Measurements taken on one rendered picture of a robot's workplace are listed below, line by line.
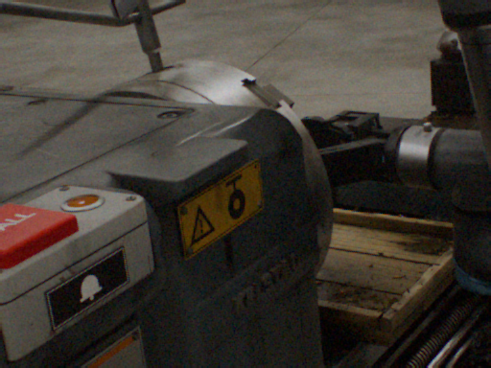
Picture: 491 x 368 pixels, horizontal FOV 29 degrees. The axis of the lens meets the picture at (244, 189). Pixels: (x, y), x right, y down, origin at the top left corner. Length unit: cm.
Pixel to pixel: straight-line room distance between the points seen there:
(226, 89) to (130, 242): 42
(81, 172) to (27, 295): 16
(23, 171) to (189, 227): 13
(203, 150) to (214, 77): 34
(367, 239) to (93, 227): 90
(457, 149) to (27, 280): 67
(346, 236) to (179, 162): 80
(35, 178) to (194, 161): 11
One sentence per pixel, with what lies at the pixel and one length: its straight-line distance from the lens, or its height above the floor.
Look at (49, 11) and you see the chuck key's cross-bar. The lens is 93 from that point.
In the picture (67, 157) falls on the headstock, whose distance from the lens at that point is 74.
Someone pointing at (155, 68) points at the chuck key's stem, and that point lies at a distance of 107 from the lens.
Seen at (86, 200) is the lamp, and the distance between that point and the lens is 63.
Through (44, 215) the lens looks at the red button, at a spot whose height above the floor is 127.
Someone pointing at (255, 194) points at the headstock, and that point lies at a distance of 77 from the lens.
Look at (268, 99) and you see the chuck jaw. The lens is 104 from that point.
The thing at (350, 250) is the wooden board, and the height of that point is 88.
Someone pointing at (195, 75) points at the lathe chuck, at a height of 123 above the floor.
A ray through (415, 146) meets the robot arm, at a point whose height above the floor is 111.
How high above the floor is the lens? 147
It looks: 20 degrees down
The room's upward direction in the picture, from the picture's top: 7 degrees counter-clockwise
